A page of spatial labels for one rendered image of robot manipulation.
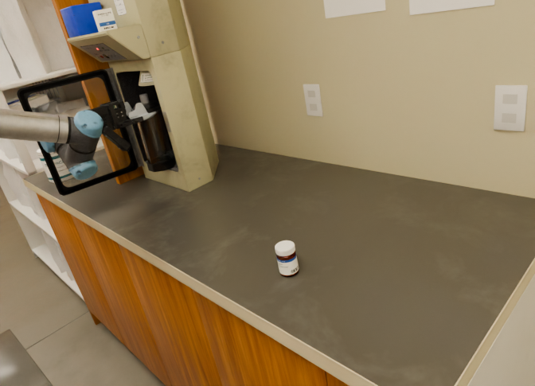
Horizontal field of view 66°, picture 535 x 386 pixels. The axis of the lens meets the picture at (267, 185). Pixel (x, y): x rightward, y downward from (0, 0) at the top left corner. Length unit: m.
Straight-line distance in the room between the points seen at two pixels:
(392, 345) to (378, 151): 0.77
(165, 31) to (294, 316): 0.97
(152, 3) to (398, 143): 0.87
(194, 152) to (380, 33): 0.72
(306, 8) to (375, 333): 1.02
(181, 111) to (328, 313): 0.88
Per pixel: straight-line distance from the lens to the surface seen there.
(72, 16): 1.56
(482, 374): 0.86
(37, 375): 0.98
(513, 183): 1.27
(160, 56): 1.42
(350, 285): 0.91
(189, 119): 1.47
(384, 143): 1.39
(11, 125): 1.22
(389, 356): 0.77
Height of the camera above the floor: 1.51
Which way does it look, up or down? 24 degrees down
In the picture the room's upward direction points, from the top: 11 degrees counter-clockwise
